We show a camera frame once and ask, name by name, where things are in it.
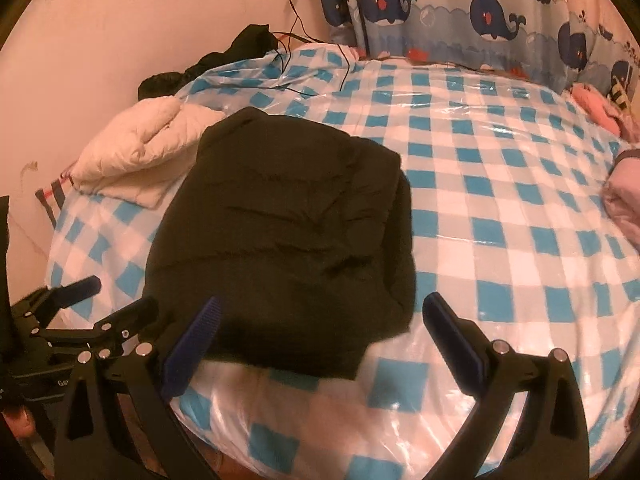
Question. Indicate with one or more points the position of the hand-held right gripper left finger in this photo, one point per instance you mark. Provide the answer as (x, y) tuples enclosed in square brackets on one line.
[(192, 345)]

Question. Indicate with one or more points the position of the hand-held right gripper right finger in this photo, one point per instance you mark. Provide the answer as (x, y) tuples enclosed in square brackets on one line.
[(455, 345)]

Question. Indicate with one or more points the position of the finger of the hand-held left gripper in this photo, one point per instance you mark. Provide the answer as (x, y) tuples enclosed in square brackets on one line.
[(137, 312), (82, 289)]

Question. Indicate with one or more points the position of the black puffer jacket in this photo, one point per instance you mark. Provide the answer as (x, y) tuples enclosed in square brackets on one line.
[(280, 220)]

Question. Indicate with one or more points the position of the dark clothes pile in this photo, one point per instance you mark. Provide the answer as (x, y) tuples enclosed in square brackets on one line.
[(250, 40)]

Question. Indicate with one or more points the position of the person's left hand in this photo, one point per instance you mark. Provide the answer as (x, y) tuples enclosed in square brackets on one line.
[(22, 426)]

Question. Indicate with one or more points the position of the blue checkered plastic bed cover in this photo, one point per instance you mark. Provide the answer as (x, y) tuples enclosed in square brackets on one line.
[(500, 210)]

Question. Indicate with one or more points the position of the cream puffer jacket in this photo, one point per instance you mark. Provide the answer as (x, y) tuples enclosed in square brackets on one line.
[(135, 150)]

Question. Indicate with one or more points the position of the pink clothing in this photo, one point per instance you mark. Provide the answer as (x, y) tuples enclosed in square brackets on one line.
[(597, 107)]

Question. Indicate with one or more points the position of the black and white striped item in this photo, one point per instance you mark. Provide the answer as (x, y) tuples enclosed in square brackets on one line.
[(620, 95)]

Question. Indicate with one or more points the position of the whale print curtain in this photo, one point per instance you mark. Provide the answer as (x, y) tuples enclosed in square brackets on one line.
[(450, 10)]

